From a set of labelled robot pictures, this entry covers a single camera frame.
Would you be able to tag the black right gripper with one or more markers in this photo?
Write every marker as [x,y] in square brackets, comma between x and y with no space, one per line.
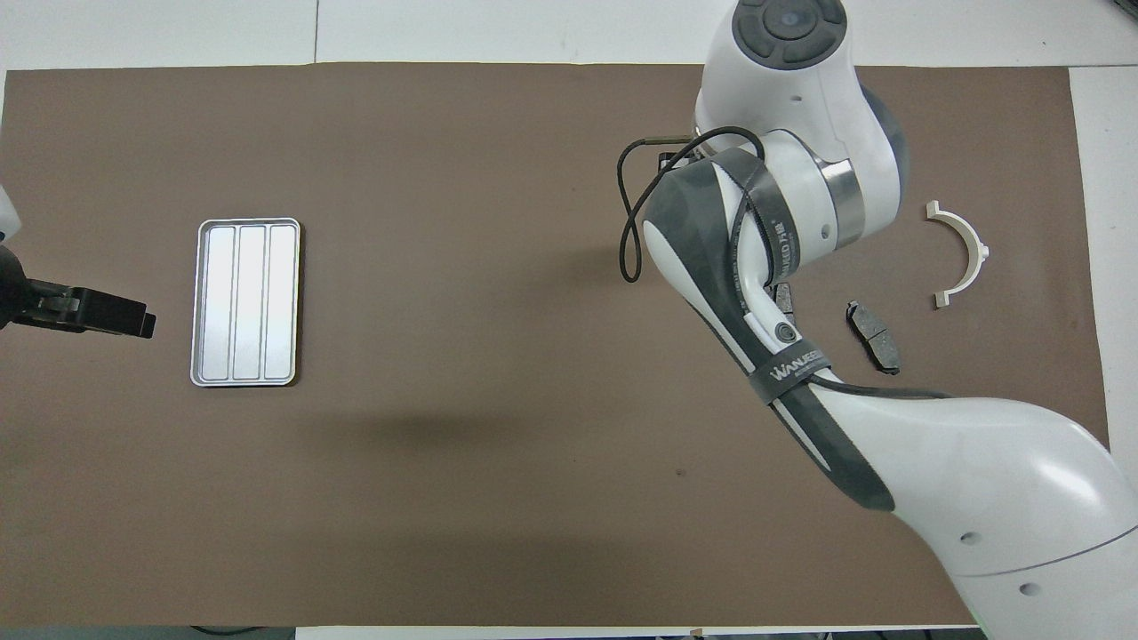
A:
[677,164]

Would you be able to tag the curved dark grey brake pad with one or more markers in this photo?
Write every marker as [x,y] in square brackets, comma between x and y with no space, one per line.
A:
[873,338]

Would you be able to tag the rectangular dark grey brake pad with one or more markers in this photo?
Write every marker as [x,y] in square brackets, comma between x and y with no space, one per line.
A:
[786,302]

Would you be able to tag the silver metal tray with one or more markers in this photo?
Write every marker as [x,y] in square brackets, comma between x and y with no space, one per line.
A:
[244,302]

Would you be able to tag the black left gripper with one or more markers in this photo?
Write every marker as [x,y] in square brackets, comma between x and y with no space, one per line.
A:
[44,307]

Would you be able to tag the white curved plastic bracket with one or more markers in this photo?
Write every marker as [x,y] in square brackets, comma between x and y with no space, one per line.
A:
[973,240]

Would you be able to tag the brown table mat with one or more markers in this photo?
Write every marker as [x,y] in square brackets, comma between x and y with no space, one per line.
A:
[444,462]

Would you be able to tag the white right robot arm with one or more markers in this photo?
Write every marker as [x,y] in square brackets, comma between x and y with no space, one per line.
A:
[978,471]

